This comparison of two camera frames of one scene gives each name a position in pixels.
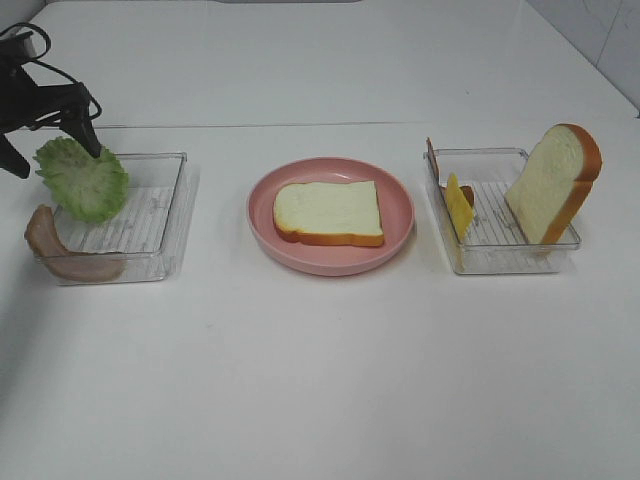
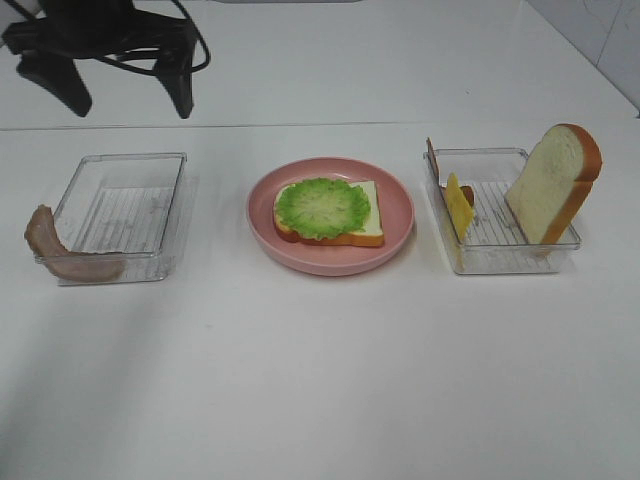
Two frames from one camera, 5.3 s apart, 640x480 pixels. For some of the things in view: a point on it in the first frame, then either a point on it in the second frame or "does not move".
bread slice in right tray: (554, 182) does not move
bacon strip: (41, 235) does not move
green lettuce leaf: (85, 187) to (322, 208)
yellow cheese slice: (459, 209) does not move
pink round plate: (396, 208) does not move
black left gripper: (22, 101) to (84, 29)
